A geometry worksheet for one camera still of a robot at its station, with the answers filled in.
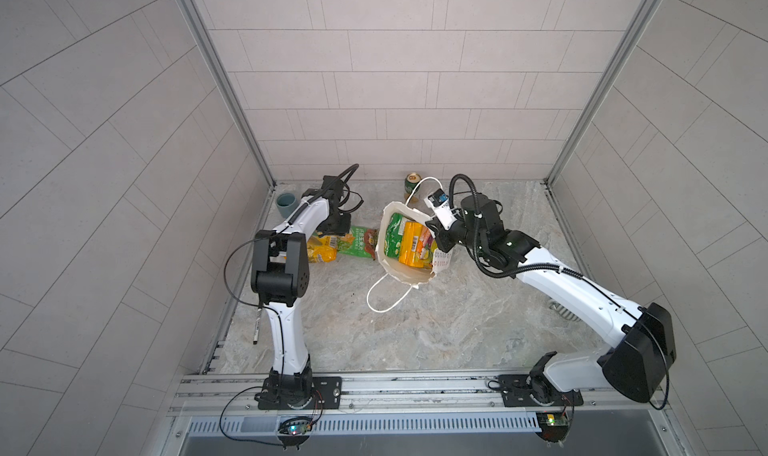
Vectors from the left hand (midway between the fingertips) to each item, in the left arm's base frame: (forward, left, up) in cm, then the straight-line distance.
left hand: (347, 224), depth 98 cm
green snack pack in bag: (-8, -16, +6) cm, 19 cm away
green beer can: (+16, -22, +5) cm, 27 cm away
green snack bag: (-6, -5, 0) cm, 8 cm away
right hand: (-12, -25, +19) cm, 33 cm away
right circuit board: (-53, -54, -5) cm, 76 cm away
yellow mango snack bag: (-10, +7, 0) cm, 12 cm away
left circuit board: (-54, +5, 0) cm, 54 cm away
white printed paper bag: (-22, -18, +9) cm, 30 cm away
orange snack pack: (-13, -23, +8) cm, 27 cm away
